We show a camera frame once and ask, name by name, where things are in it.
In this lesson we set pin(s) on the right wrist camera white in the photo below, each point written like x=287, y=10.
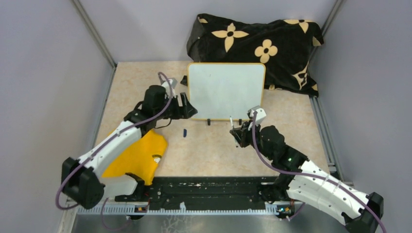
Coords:
x=257, y=114

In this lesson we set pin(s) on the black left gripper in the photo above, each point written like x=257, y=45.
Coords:
x=181, y=112

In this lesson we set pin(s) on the yellow cloth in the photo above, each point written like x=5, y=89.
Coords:
x=141, y=158

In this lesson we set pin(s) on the aluminium front rail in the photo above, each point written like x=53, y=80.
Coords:
x=134, y=209

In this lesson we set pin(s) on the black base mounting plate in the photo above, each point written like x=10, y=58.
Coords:
x=209, y=193

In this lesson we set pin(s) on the right aluminium frame post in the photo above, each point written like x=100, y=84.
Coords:
x=338, y=4

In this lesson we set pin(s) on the black floral pillow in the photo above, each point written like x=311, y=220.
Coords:
x=282, y=46

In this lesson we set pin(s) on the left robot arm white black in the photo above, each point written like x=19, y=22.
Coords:
x=81, y=178

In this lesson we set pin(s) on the white marker pen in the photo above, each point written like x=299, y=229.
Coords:
x=232, y=132

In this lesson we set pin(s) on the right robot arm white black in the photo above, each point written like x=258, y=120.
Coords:
x=301, y=179

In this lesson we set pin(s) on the white whiteboard yellow frame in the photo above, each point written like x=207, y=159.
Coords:
x=220, y=91

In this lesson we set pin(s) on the aluminium frame post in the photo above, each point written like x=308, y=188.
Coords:
x=338, y=4
x=88, y=23

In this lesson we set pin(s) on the left aluminium frame post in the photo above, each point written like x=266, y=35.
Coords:
x=88, y=23

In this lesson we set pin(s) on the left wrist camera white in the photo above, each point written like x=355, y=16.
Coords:
x=170, y=85

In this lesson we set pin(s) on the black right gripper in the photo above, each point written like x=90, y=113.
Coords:
x=242, y=133

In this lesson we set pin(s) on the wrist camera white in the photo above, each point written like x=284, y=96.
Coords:
x=257, y=114
x=170, y=85

